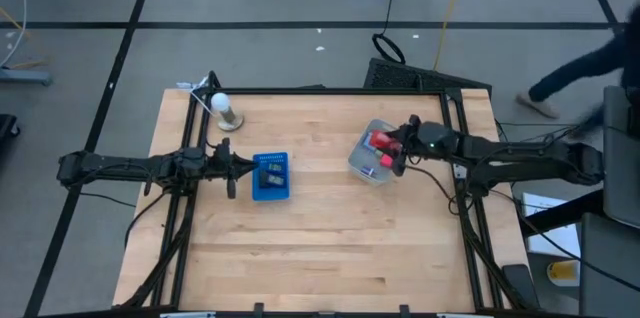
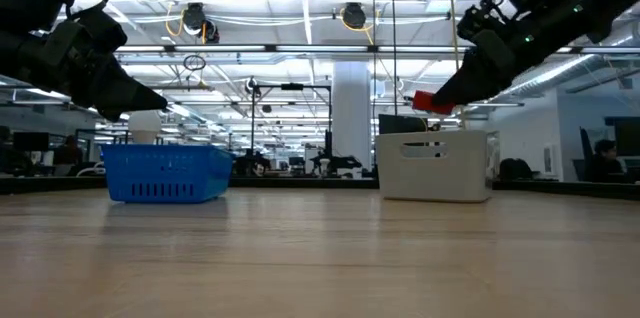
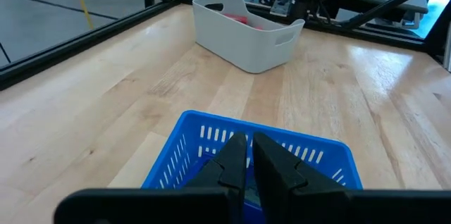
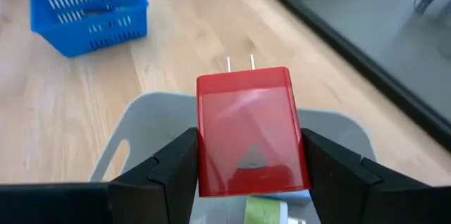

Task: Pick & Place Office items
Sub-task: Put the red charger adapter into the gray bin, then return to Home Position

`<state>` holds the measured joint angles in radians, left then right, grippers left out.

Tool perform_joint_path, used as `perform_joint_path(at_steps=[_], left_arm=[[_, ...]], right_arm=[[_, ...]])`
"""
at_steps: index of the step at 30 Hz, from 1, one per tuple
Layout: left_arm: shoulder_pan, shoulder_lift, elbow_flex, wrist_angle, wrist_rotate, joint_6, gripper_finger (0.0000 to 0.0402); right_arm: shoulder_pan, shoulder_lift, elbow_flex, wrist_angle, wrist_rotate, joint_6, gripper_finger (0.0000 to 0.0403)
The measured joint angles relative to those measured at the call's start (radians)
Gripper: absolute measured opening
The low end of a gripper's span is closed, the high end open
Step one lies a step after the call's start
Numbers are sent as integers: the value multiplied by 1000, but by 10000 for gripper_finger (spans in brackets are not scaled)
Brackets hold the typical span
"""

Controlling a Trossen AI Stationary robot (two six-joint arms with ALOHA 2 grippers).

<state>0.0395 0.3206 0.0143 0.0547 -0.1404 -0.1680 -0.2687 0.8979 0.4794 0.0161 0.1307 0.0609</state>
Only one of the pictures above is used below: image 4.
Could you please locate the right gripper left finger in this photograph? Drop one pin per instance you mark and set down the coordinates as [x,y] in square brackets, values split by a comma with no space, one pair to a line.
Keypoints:
[169,188]

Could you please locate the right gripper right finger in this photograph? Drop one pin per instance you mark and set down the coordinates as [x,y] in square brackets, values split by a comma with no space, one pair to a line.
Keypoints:
[345,188]

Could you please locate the green and white charger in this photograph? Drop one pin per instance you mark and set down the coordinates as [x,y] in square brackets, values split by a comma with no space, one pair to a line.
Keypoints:
[264,213]

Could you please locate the red wall charger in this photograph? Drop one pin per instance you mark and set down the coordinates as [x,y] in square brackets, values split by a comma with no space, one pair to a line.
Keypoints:
[246,129]

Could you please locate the grey plastic bin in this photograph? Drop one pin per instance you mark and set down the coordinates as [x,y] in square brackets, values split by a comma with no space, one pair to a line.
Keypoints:
[155,122]

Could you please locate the blue slotted plastic basket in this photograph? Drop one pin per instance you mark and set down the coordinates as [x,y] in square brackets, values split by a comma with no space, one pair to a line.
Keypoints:
[105,41]

